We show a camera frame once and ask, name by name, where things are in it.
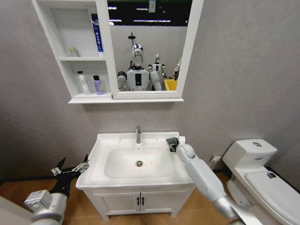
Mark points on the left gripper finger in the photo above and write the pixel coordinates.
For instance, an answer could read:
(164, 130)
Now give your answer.
(58, 169)
(83, 167)

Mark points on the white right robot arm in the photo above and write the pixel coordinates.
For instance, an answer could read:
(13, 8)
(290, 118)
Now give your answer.
(201, 173)

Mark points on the white ceramic washbasin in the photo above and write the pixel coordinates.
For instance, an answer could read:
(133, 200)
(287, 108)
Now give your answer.
(131, 174)

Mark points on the white vanity cabinet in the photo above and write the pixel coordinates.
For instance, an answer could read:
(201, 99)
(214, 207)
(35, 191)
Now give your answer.
(122, 204)

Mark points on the mirror cabinet door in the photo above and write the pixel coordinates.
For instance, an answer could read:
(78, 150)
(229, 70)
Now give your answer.
(187, 58)

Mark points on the blue facial cleanser tube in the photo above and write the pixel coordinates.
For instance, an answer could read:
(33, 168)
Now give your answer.
(97, 35)

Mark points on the chrome faucet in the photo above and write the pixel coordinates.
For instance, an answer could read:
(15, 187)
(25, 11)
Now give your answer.
(138, 134)

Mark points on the chrome sink drain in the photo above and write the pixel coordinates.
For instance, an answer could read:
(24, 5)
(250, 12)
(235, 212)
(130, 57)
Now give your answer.
(139, 163)

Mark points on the pale robot torso shell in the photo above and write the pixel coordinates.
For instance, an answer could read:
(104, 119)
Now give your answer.
(11, 213)

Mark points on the purple bottle black cap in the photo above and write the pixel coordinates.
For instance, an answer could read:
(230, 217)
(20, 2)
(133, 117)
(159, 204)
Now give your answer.
(98, 86)

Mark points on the white bottle black cap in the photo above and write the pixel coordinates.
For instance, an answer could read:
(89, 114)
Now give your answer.
(83, 84)

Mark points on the chrome toilet flush button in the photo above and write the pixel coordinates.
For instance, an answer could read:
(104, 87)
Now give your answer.
(257, 144)

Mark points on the white toilet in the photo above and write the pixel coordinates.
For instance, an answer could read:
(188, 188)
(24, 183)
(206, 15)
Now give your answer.
(264, 182)

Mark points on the small pale yellow bottle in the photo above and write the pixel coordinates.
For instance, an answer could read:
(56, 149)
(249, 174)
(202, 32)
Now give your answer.
(73, 52)

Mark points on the white wall outlet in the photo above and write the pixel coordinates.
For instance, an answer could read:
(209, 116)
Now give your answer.
(216, 159)

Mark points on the white wall cabinet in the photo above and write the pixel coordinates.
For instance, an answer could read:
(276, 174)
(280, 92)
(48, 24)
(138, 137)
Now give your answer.
(70, 35)

